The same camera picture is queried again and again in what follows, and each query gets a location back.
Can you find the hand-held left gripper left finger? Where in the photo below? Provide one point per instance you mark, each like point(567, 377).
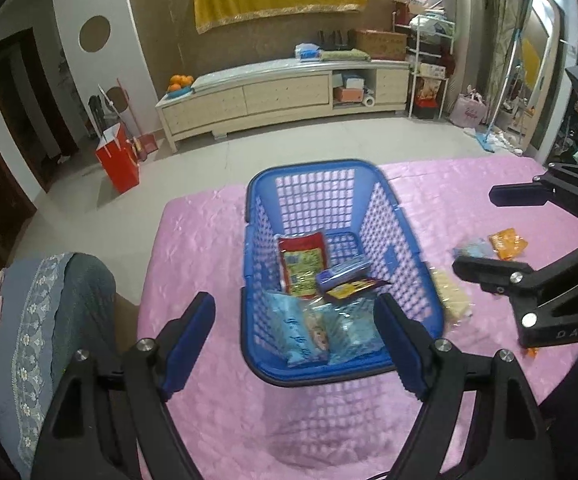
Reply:
point(191, 345)

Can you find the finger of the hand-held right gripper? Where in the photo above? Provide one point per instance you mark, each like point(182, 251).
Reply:
point(489, 272)
point(519, 195)

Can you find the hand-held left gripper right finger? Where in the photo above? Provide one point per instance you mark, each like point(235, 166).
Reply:
point(399, 350)

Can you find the small light blue snack packet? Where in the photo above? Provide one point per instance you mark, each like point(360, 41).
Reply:
point(471, 249)

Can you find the plain light blue snack packet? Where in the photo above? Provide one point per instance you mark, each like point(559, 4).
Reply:
point(356, 332)

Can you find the beige snack packet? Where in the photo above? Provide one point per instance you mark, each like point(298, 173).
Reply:
point(451, 300)

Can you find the yellow and red snack packet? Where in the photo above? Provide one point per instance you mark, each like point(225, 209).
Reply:
point(351, 290)

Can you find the dark blue snack packet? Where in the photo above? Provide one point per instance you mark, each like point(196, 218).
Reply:
point(341, 275)

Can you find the light blue cartoon snack packet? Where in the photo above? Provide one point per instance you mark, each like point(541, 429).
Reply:
point(296, 332)

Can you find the blue plastic basket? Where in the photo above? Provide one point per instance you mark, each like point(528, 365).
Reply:
point(319, 166)

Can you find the tiny orange snack packet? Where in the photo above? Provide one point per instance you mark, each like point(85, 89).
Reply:
point(531, 351)

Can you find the pink shopping bag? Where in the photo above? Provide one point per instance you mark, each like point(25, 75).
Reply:
point(469, 110)

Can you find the pink quilted table cover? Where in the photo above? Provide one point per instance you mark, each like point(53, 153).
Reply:
point(209, 240)

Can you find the red gift box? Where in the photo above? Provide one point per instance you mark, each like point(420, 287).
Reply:
point(426, 95)

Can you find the cream printed box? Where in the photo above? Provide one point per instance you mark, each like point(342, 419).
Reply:
point(431, 69)

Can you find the arched standing mirror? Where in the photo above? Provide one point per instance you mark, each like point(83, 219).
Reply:
point(544, 35)

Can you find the silver standing air conditioner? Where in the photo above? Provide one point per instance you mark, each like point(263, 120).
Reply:
point(469, 35)

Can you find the grey embroidered cushion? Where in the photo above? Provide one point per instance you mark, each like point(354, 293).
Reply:
point(24, 360)

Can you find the white metal rack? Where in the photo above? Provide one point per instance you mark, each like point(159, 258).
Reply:
point(410, 60)

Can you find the beige patterned curtain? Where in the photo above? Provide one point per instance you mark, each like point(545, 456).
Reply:
point(501, 20)

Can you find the white paper roll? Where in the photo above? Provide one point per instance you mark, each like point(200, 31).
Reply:
point(369, 101)

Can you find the pile of clothes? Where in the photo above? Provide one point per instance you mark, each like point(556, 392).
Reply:
point(431, 24)

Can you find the red paper bag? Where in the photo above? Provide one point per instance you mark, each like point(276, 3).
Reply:
point(119, 160)

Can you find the orange cardboard box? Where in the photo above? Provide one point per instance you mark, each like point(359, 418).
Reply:
point(346, 94)

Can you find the light blue cardboard box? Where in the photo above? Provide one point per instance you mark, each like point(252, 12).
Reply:
point(353, 81)

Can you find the red broom and dustpan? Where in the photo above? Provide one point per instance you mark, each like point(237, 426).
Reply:
point(144, 145)

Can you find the brown cardboard box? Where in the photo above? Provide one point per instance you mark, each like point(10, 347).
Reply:
point(401, 12)

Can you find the green folded mat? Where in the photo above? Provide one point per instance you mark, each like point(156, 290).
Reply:
point(344, 55)

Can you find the black desktop stand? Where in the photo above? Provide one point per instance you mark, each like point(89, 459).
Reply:
point(334, 37)

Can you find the white folding mop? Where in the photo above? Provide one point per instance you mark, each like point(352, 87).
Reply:
point(101, 110)

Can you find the blue fruit bowl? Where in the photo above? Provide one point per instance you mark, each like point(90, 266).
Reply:
point(179, 91)

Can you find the blue tissue pack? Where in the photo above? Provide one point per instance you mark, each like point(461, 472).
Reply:
point(308, 51)

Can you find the cream TV cabinet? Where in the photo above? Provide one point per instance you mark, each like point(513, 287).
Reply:
point(279, 97)

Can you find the heap of oranges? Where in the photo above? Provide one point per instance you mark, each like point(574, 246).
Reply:
point(181, 81)

